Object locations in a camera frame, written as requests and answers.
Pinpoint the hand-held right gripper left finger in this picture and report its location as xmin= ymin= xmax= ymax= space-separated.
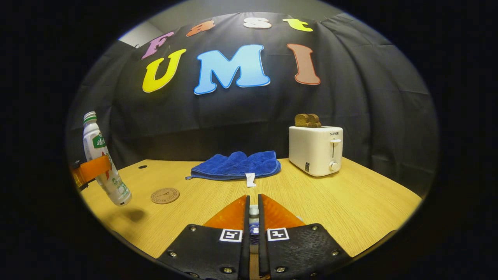
xmin=158 ymin=194 xmax=251 ymax=280

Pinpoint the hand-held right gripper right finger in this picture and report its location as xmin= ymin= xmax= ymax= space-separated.
xmin=258 ymin=194 xmax=352 ymax=280

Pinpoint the clear plastic water bottle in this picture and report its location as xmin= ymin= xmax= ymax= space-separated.
xmin=83 ymin=112 xmax=132 ymax=206

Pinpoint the round brown coaster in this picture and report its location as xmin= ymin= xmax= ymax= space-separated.
xmin=151 ymin=187 xmax=180 ymax=205

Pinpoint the blue folded cloth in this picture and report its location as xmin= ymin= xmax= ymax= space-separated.
xmin=185 ymin=151 xmax=282 ymax=187

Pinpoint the white toaster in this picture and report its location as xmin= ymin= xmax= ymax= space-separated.
xmin=289 ymin=126 xmax=344 ymax=177

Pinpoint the black backdrop cloth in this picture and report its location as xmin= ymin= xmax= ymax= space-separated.
xmin=66 ymin=12 xmax=439 ymax=197

